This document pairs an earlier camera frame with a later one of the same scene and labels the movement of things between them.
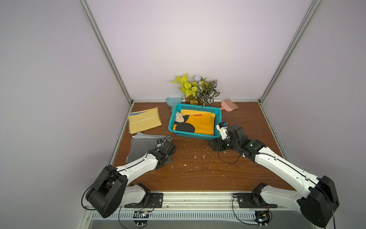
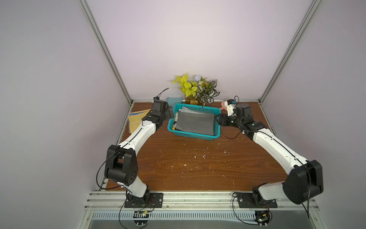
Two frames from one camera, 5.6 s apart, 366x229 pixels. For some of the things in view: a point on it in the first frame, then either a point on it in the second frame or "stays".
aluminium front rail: x=205 y=200 stays
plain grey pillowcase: x=140 y=144 -> x=195 y=120
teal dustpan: x=172 y=101 stays
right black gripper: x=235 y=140 -> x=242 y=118
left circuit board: x=141 y=214 stays
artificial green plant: x=199 y=92 stays
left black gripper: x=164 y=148 -> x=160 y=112
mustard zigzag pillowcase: x=144 y=119 stays
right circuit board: x=262 y=217 stays
